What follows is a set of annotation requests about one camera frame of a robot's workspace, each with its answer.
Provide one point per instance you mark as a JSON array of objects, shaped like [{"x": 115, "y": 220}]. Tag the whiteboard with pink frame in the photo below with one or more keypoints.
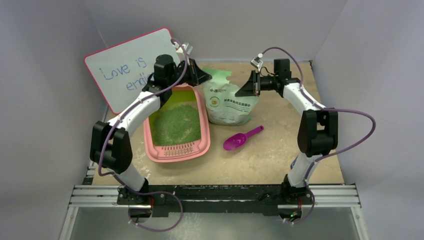
[{"x": 122, "y": 70}]

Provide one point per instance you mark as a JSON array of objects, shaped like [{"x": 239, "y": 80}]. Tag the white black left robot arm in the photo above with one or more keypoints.
[{"x": 110, "y": 145}]

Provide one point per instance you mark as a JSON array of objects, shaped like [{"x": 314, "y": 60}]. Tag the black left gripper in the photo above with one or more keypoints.
[{"x": 197, "y": 77}]

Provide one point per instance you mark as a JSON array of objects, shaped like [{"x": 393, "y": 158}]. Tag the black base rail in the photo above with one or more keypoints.
[{"x": 266, "y": 199}]

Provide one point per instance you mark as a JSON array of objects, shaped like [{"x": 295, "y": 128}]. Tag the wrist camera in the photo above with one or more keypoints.
[
  {"x": 180, "y": 48},
  {"x": 257, "y": 62}
]

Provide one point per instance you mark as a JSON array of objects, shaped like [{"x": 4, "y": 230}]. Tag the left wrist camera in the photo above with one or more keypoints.
[{"x": 180, "y": 48}]

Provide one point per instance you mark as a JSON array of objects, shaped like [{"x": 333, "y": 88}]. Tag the purple plastic scoop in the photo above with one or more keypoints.
[{"x": 238, "y": 140}]

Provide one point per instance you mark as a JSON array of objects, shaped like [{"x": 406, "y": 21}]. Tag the green litter bag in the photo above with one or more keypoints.
[{"x": 222, "y": 105}]

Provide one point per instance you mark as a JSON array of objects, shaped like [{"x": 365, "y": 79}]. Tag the green fresh litter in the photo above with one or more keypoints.
[{"x": 177, "y": 125}]

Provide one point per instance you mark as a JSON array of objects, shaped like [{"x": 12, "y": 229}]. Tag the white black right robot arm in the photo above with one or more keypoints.
[{"x": 318, "y": 130}]

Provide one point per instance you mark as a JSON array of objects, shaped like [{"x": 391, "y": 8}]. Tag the aluminium frame rails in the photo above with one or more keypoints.
[{"x": 98, "y": 192}]

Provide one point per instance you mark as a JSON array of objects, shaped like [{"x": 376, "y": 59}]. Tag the pink green litter box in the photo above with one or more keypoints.
[{"x": 183, "y": 94}]

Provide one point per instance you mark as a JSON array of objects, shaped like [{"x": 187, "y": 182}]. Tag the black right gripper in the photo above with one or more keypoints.
[{"x": 257, "y": 84}]

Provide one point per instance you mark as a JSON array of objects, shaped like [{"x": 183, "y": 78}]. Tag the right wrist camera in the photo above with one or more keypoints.
[{"x": 257, "y": 62}]

